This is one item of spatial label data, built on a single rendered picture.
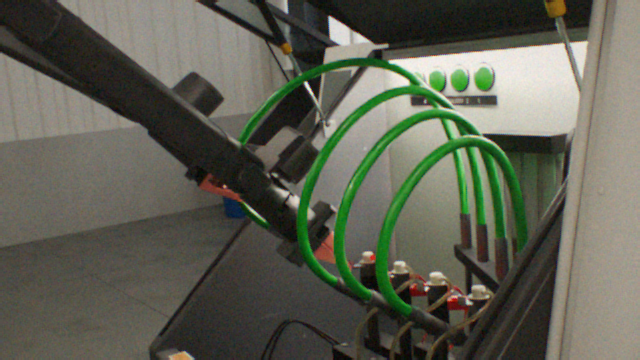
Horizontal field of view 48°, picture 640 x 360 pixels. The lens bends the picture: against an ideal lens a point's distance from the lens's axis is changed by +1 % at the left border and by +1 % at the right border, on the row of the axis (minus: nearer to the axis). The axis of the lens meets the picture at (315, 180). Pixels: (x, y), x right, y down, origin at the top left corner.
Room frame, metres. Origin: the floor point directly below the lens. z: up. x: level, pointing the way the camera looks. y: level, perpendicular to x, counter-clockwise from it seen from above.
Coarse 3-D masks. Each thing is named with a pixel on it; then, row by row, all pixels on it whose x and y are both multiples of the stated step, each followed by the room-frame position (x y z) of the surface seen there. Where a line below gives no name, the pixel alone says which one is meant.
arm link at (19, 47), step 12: (0, 36) 1.15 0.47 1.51; (12, 36) 1.15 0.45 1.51; (0, 48) 1.15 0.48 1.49; (12, 48) 1.15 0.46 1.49; (24, 48) 1.15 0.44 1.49; (24, 60) 1.15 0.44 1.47; (36, 60) 1.15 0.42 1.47; (48, 72) 1.15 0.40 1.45; (60, 72) 1.14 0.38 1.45; (72, 84) 1.14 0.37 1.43; (96, 96) 1.13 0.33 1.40; (132, 120) 1.18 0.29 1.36
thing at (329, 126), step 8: (256, 0) 1.35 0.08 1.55; (264, 0) 1.35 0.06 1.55; (264, 8) 1.35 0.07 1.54; (264, 16) 1.35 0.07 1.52; (272, 16) 1.35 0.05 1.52; (272, 24) 1.35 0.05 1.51; (272, 32) 1.36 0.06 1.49; (280, 32) 1.36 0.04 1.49; (280, 40) 1.36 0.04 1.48; (280, 48) 1.37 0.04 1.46; (288, 48) 1.36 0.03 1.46; (288, 56) 1.37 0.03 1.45; (296, 72) 1.38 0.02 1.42; (312, 96) 1.39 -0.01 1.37; (320, 112) 1.39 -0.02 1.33; (328, 120) 1.40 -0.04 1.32; (328, 128) 1.40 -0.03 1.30; (328, 136) 1.40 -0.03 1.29
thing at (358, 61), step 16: (336, 64) 1.13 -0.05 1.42; (352, 64) 1.13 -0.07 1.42; (368, 64) 1.14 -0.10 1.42; (384, 64) 1.14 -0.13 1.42; (304, 80) 1.12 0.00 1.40; (416, 80) 1.15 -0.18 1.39; (272, 96) 1.12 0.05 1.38; (256, 112) 1.11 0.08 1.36; (448, 128) 1.15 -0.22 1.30; (464, 176) 1.16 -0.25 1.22; (464, 192) 1.16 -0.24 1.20; (240, 208) 1.11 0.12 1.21; (464, 208) 1.16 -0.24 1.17
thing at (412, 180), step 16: (448, 144) 0.83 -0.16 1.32; (464, 144) 0.84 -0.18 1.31; (480, 144) 0.86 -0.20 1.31; (432, 160) 0.82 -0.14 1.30; (496, 160) 0.88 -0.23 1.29; (416, 176) 0.81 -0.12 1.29; (512, 176) 0.88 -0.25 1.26; (400, 192) 0.80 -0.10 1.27; (512, 192) 0.89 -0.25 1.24; (400, 208) 0.79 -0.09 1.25; (384, 224) 0.79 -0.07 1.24; (384, 240) 0.78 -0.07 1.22; (384, 256) 0.78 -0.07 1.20; (384, 272) 0.78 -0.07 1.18; (384, 288) 0.78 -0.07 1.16; (400, 304) 0.79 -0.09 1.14; (416, 320) 0.80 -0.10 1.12; (432, 320) 0.81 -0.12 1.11; (464, 336) 0.83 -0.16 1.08
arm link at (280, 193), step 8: (272, 176) 1.01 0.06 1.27; (280, 176) 1.03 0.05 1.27; (288, 176) 1.01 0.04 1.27; (272, 184) 1.00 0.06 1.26; (280, 184) 1.01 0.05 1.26; (264, 192) 0.99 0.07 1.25; (272, 192) 1.00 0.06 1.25; (280, 192) 1.00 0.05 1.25; (288, 192) 1.01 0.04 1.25; (248, 200) 1.00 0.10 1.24; (256, 200) 0.99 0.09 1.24; (264, 200) 0.99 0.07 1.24; (272, 200) 0.99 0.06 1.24; (280, 200) 1.00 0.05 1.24; (256, 208) 1.00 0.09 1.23; (264, 208) 1.00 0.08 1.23; (272, 208) 0.99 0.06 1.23; (280, 208) 1.01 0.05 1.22; (264, 216) 1.00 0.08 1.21
